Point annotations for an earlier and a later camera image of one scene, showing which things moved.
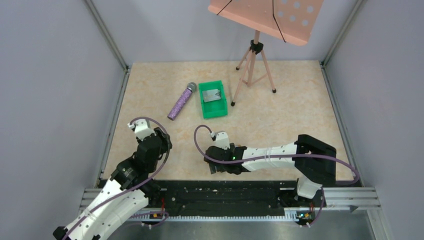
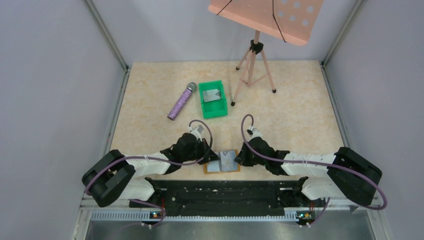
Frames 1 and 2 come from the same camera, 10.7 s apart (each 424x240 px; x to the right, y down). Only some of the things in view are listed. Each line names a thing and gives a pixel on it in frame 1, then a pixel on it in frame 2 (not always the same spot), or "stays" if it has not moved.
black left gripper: x=163 y=139 → x=205 y=151
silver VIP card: x=211 y=95 stays
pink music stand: x=290 y=21 stays
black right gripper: x=214 y=162 → x=246 y=154
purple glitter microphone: x=191 y=87 stays
